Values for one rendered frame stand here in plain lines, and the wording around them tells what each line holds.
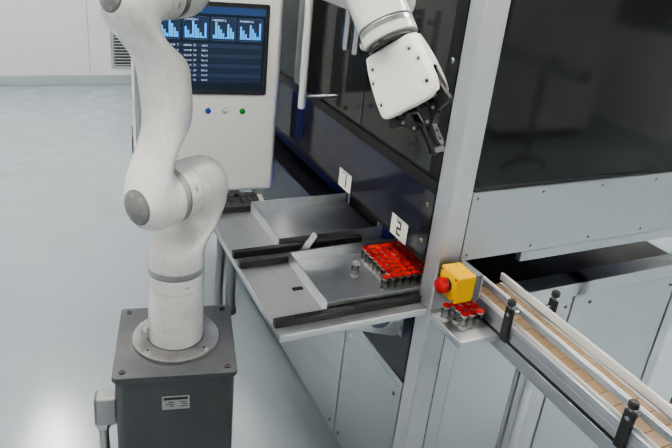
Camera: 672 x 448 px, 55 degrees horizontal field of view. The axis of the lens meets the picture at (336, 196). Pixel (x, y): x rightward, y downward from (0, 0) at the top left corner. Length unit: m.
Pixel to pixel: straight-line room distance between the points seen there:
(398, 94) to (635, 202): 1.17
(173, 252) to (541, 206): 0.93
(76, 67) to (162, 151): 5.64
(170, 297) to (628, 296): 1.41
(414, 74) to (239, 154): 1.50
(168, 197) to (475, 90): 0.69
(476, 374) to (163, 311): 0.93
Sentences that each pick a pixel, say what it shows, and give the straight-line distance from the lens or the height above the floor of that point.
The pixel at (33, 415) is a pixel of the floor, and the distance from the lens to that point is 2.71.
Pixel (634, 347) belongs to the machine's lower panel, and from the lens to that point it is 2.39.
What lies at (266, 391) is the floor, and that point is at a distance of 2.71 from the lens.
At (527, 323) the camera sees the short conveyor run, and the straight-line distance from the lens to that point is 1.63.
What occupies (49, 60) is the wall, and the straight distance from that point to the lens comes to 6.85.
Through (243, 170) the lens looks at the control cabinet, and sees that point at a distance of 2.39.
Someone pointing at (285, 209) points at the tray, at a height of 0.88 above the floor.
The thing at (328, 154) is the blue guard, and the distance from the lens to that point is 2.11.
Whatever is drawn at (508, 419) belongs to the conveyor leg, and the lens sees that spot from 1.76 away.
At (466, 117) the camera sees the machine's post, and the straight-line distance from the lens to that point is 1.47.
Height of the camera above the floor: 1.77
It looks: 23 degrees down
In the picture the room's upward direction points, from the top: 6 degrees clockwise
